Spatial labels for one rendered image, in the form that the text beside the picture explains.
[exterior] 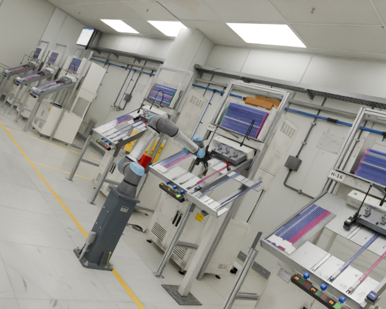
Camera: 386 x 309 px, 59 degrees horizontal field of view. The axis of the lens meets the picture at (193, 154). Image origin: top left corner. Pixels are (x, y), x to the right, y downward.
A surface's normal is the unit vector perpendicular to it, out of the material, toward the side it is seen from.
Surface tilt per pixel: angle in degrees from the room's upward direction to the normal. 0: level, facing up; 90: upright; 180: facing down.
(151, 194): 90
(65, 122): 90
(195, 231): 90
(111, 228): 90
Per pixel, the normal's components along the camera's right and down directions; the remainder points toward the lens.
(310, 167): -0.67, -0.31
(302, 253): -0.16, -0.86
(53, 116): 0.60, 0.30
